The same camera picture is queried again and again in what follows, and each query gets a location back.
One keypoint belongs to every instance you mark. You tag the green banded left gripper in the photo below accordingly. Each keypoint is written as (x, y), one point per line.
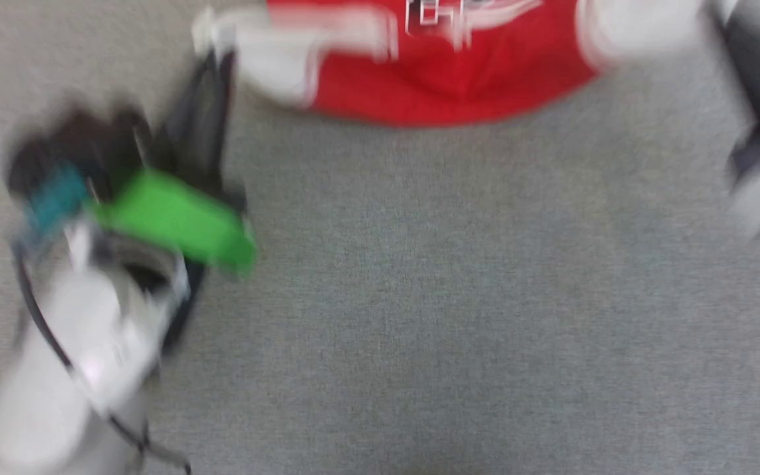
(175, 218)

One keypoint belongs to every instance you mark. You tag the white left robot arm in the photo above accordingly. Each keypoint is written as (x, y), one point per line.
(57, 396)

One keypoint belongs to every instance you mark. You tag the red and white garment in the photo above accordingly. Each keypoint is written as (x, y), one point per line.
(446, 79)

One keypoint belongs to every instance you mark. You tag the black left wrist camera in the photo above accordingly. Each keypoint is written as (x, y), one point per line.
(70, 158)

